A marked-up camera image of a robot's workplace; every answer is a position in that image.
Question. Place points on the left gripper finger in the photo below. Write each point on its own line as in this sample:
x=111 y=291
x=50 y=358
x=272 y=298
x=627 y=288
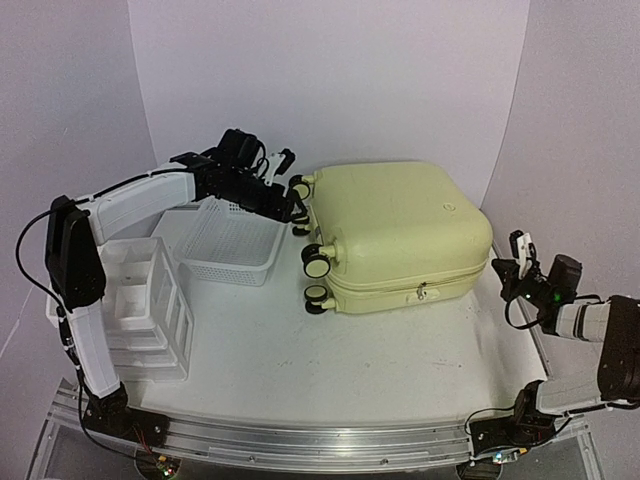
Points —
x=296 y=214
x=296 y=194

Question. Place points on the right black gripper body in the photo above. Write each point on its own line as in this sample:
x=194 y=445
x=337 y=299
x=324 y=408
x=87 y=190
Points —
x=544 y=293

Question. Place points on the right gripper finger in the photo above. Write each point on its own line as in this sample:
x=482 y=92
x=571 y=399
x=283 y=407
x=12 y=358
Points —
x=506 y=269
x=511 y=288

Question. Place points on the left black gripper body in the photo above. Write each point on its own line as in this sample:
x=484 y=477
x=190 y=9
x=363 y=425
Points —
x=240 y=193

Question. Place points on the pale yellow hard-shell suitcase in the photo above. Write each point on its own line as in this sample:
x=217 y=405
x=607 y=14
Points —
x=388 y=235

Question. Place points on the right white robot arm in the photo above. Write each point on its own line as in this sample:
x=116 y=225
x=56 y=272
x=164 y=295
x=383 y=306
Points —
x=562 y=312

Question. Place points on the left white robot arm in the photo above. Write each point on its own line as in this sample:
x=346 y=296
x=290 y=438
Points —
x=238 y=170

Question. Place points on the white perforated plastic basket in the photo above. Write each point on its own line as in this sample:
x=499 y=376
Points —
x=229 y=245

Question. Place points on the white plastic drawer organizer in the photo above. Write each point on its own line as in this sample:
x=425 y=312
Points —
x=148 y=325

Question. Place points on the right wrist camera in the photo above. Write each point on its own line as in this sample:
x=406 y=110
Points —
x=523 y=250

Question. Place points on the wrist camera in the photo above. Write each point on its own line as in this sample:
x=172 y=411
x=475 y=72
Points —
x=523 y=250
x=277 y=164

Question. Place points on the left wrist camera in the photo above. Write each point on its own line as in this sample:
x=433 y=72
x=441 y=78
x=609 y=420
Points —
x=277 y=164

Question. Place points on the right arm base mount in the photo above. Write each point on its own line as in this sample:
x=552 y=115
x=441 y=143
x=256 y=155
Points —
x=505 y=432

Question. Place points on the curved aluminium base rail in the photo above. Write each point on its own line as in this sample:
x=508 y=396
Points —
x=198 y=447

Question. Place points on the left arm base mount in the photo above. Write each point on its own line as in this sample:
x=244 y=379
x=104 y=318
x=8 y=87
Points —
x=112 y=416

